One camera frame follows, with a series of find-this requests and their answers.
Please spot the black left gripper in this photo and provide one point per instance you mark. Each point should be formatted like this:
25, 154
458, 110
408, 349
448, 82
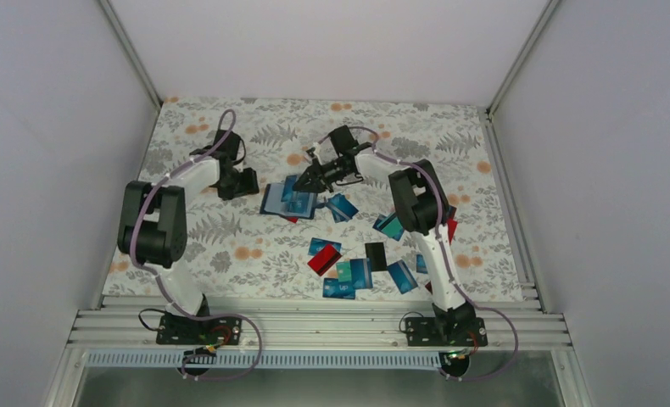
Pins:
250, 186

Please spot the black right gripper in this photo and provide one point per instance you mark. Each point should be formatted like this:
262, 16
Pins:
321, 181

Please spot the blue denim card holder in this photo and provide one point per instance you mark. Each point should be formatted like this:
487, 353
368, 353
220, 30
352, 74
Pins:
272, 205

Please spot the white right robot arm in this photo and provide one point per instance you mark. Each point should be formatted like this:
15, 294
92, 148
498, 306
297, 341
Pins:
419, 202

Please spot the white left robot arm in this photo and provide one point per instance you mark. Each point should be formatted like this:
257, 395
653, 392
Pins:
153, 228

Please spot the blue card with silver stripe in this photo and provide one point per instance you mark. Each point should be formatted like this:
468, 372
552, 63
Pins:
341, 208

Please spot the blue card with logo centre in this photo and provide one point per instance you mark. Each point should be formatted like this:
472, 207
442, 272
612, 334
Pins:
317, 244

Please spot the blue card under teal card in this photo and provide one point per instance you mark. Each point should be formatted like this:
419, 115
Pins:
383, 221

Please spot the red card centre pile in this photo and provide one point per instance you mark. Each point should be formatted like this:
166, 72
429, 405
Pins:
324, 260

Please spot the teal green card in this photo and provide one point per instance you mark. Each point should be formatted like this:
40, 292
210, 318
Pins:
395, 230

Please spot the teal card in pile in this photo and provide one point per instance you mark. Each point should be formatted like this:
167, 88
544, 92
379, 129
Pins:
344, 271

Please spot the blue striped card pile centre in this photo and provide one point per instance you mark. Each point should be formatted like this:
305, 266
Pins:
360, 270

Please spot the floral patterned table mat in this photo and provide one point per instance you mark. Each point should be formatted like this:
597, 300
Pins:
234, 251

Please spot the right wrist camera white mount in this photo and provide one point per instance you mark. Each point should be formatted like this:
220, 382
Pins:
314, 153

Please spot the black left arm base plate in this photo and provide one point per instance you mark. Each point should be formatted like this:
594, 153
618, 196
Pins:
179, 330

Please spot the aluminium rail frame front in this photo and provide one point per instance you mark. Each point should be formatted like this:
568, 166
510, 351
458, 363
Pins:
318, 324

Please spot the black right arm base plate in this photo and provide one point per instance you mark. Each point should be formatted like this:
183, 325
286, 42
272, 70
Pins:
421, 331

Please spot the grey slotted cable duct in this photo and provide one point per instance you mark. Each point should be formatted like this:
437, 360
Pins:
272, 359

